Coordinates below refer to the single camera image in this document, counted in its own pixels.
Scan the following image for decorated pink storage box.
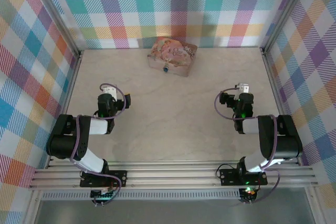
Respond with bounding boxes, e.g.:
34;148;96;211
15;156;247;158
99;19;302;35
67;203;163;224
147;37;198;78

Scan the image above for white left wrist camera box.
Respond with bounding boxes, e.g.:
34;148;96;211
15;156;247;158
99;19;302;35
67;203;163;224
101;85;117;96

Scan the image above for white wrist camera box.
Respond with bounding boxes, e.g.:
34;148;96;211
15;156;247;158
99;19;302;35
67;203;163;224
234;83;249;94
101;85;117;96

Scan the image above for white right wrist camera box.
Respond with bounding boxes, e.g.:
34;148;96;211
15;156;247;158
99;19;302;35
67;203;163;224
234;83;249;94

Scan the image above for aluminium side rail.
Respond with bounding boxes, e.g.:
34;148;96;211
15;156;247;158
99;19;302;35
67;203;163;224
46;50;84;168
260;47;303;166

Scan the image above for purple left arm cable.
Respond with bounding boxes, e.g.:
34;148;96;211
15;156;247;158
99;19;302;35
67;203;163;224
69;83;127;205

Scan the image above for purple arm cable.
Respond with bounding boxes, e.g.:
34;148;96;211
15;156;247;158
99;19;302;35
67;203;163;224
214;87;280;206
69;83;127;205

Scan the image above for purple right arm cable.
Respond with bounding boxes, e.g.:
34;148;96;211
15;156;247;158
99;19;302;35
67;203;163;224
214;87;280;206

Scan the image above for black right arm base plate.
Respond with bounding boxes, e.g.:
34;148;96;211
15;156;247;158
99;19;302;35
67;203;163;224
219;167;268;187

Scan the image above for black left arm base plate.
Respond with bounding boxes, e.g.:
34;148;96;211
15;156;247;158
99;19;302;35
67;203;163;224
80;170;128;188

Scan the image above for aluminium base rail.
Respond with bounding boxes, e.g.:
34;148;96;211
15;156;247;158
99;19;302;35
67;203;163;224
28;159;318;190

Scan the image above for grey slotted cable duct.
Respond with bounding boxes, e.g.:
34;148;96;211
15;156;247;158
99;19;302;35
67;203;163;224
41;189;242;200

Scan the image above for aluminium corner post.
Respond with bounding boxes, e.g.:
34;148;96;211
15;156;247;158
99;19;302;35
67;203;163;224
25;0;84;57
259;0;316;52

